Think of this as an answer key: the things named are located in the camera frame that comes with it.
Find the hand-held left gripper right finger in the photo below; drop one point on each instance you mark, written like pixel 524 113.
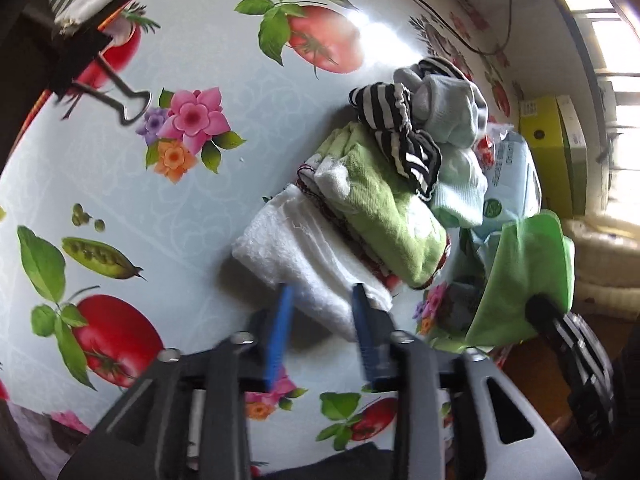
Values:
pixel 365 340

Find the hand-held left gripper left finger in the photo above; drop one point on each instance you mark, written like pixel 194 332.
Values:
pixel 280 340

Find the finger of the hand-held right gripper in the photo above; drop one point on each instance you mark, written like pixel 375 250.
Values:
pixel 542 312

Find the wet wipes packet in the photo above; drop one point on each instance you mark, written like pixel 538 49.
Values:
pixel 512 175

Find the light grey sock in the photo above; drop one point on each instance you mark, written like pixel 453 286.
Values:
pixel 450 105

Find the pale blue packet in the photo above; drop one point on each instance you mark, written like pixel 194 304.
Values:
pixel 485 255

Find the dark cloth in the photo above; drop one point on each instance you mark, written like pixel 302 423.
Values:
pixel 340 462

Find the green and white towel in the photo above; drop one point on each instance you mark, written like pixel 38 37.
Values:
pixel 380 200

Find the pale white sock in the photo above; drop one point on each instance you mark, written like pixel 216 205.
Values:
pixel 462 185

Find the yellow-green cardboard box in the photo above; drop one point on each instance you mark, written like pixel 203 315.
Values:
pixel 542 150

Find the white and green box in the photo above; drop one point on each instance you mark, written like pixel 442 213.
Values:
pixel 575 150

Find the fruit and flower printed tablecloth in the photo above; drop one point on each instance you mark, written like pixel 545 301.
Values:
pixel 225 60

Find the black binder clip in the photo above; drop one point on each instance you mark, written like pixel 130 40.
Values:
pixel 120 92

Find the window frame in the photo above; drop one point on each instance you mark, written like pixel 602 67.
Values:
pixel 615 35

